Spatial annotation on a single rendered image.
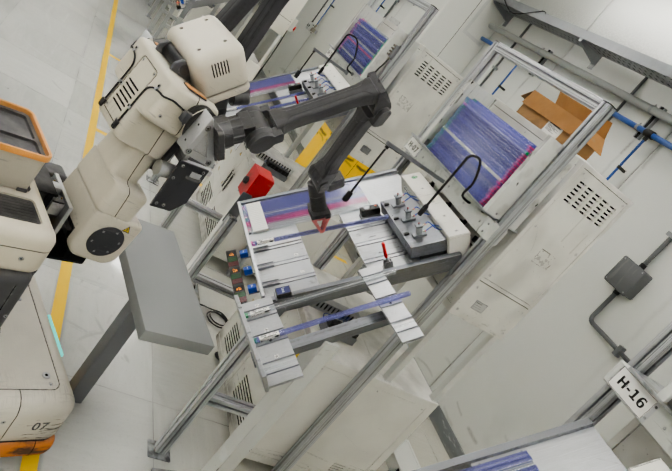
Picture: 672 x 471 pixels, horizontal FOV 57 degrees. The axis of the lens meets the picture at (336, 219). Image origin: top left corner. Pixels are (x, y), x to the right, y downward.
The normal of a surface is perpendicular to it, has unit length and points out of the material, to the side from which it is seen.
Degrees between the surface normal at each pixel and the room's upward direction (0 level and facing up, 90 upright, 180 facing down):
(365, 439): 90
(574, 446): 45
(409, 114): 90
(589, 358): 90
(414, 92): 90
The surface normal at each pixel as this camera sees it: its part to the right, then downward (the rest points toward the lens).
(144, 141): 0.51, 0.62
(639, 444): -0.76, -0.43
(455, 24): 0.26, 0.50
